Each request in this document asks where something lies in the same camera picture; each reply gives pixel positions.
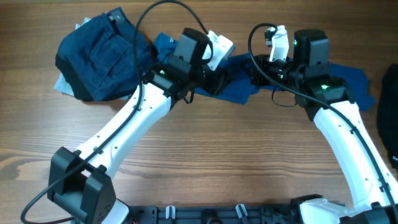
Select blue polo shirt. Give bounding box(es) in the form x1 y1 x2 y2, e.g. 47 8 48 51
154 32 375 111

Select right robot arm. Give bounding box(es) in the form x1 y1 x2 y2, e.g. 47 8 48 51
250 23 397 223

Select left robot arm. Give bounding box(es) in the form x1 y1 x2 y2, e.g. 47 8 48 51
47 28 234 223

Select folded dark denim jeans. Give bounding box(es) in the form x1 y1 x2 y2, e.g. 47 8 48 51
55 7 155 101

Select black garment at right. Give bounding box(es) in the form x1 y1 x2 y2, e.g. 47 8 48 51
377 63 398 169

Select folded black garment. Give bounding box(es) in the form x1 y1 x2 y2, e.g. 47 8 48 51
55 53 157 102

